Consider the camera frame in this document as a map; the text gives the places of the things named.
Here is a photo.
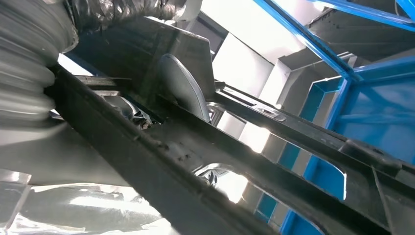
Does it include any blue metal shelf rack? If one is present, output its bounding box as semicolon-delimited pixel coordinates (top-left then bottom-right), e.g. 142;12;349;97
253;0;415;235

